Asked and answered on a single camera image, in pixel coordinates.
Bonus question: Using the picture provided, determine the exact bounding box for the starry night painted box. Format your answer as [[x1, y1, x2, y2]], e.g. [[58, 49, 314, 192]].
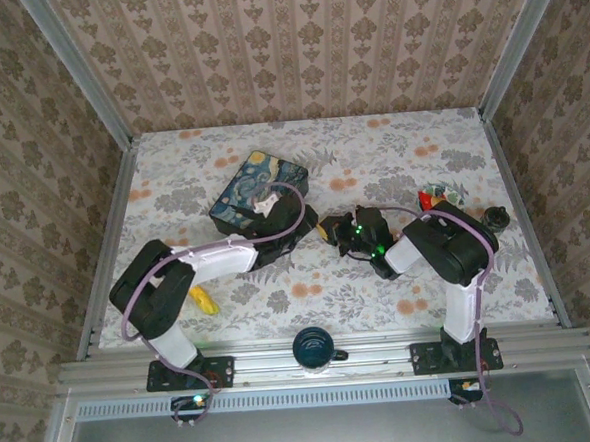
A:
[[204, 147, 314, 237]]

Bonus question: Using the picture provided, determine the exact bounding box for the yellow banana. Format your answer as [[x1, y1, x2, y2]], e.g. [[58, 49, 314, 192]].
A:
[[187, 284, 221, 318]]

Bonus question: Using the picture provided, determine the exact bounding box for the dark blue mug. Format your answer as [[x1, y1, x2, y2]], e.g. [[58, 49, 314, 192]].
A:
[[290, 324, 351, 378]]

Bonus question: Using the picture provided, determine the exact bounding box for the clear jar with black lid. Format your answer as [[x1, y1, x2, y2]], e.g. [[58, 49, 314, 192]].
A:
[[482, 206, 512, 236]]

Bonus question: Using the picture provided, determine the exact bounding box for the small black controller board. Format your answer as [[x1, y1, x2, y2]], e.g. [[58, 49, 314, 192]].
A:
[[169, 393, 213, 423], [448, 377, 487, 406]]

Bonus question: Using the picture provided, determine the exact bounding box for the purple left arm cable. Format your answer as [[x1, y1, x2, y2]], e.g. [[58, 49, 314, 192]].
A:
[[112, 179, 320, 433]]

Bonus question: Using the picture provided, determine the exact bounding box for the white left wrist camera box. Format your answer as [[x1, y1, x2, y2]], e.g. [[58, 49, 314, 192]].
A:
[[252, 192, 281, 215]]

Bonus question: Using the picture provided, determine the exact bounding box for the long aluminium base rail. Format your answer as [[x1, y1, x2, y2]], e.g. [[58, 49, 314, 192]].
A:
[[57, 318, 590, 398]]

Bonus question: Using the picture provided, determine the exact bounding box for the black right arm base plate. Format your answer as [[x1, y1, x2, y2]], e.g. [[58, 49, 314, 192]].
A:
[[409, 337, 505, 377]]

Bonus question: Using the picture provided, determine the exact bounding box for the aluminium table side rail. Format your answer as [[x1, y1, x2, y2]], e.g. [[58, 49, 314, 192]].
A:
[[63, 137, 153, 364], [477, 104, 574, 334]]

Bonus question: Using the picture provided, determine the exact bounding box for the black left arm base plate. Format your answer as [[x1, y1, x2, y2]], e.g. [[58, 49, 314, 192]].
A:
[[144, 354, 237, 394]]

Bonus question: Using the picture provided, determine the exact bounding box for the grey slotted cable duct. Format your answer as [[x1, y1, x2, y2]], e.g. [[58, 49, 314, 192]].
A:
[[75, 377, 451, 423]]

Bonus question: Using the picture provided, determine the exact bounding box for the aluminium corner post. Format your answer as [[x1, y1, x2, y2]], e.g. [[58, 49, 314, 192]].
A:
[[470, 0, 579, 121], [16, 0, 135, 154]]

